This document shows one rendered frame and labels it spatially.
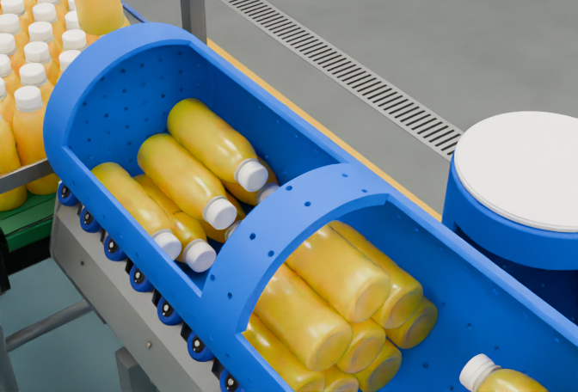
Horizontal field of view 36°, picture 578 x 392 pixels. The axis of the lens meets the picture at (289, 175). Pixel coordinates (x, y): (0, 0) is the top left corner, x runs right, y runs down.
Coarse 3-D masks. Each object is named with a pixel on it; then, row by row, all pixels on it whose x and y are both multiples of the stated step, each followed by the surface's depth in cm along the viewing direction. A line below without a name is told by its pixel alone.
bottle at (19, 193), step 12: (0, 120) 133; (0, 132) 133; (12, 132) 136; (0, 144) 134; (12, 144) 136; (0, 156) 135; (12, 156) 136; (0, 168) 136; (12, 168) 137; (12, 192) 139; (24, 192) 142; (0, 204) 140; (12, 204) 140
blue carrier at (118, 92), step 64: (128, 64) 124; (192, 64) 131; (64, 128) 116; (128, 128) 130; (256, 128) 129; (320, 192) 94; (384, 192) 96; (128, 256) 113; (256, 256) 91; (448, 256) 103; (192, 320) 100; (448, 320) 106; (512, 320) 98; (256, 384) 91; (448, 384) 104; (576, 384) 93
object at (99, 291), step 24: (72, 240) 137; (72, 264) 138; (96, 264) 132; (96, 288) 133; (96, 312) 156; (120, 312) 128; (120, 336) 129; (144, 336) 124; (144, 360) 124; (168, 360) 120; (168, 384) 120; (192, 384) 116
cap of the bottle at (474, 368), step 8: (472, 360) 92; (480, 360) 91; (488, 360) 92; (464, 368) 92; (472, 368) 91; (480, 368) 91; (464, 376) 91; (472, 376) 91; (464, 384) 92; (472, 384) 91
